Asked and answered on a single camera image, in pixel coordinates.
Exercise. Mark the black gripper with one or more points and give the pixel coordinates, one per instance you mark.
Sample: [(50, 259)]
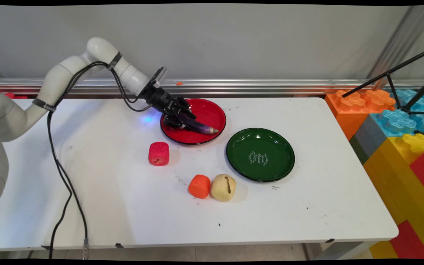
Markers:
[(158, 98)]

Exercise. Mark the purple toy eggplant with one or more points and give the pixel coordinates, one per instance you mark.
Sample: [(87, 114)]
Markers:
[(204, 129)]

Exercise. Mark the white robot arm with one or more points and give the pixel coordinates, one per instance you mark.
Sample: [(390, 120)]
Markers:
[(13, 117)]

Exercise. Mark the red enamel plate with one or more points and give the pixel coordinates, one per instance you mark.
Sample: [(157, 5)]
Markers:
[(212, 110)]

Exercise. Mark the red toy apple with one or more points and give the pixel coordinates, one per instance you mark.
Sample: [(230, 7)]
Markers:
[(158, 152)]

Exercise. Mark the orange toy fruit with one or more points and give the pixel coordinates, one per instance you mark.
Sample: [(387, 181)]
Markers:
[(199, 187)]

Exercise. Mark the green enamel plate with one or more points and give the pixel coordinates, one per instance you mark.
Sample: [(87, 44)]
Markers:
[(260, 140)]

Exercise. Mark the beige toy potato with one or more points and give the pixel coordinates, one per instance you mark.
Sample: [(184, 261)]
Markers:
[(221, 189)]

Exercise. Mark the orange giant building block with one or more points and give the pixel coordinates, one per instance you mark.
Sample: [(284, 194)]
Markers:
[(348, 114)]

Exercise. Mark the grey giant building block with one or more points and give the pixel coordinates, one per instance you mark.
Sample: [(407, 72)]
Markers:
[(368, 140)]

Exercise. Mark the blue giant building block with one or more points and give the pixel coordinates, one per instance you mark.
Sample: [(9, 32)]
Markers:
[(396, 123)]

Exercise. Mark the black tripod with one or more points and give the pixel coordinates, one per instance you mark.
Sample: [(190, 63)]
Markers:
[(392, 70)]

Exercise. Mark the yellow giant building block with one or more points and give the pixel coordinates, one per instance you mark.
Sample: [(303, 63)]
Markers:
[(392, 184)]

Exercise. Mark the clear wrist camera mount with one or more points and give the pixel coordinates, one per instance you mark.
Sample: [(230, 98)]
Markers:
[(159, 75)]

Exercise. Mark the aluminium rail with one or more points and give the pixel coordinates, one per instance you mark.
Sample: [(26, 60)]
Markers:
[(271, 86)]

